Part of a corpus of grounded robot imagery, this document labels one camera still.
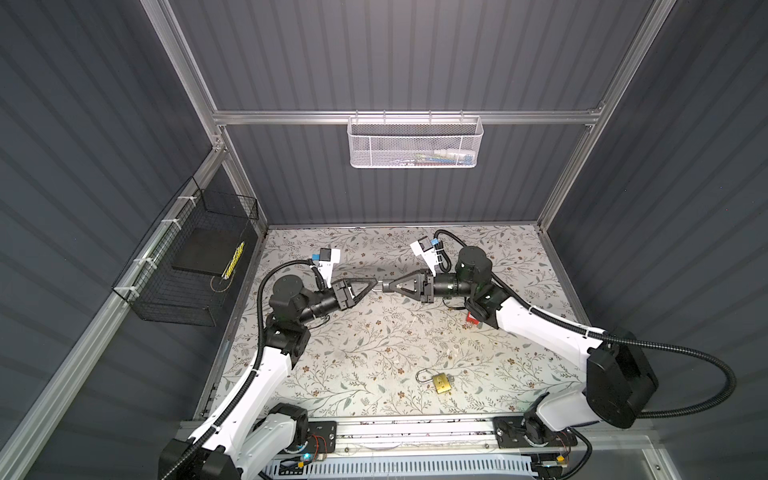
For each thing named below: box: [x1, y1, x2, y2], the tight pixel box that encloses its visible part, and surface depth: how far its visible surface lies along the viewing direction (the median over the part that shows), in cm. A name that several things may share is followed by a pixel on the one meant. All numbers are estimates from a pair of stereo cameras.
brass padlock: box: [415, 368, 452, 394], surface depth 82 cm
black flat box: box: [172, 227, 241, 277], surface depth 76 cm
